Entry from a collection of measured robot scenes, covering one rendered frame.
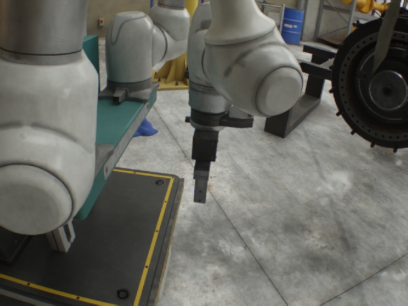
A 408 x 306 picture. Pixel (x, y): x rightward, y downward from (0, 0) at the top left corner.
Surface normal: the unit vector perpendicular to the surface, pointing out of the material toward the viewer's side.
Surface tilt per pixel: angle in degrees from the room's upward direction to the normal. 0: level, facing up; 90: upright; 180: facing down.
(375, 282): 0
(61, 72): 55
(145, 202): 0
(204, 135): 0
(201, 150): 90
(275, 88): 100
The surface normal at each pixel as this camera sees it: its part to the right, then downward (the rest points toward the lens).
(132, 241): 0.07, -0.85
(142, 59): 0.67, 0.44
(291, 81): 0.33, 0.67
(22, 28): 0.04, 0.47
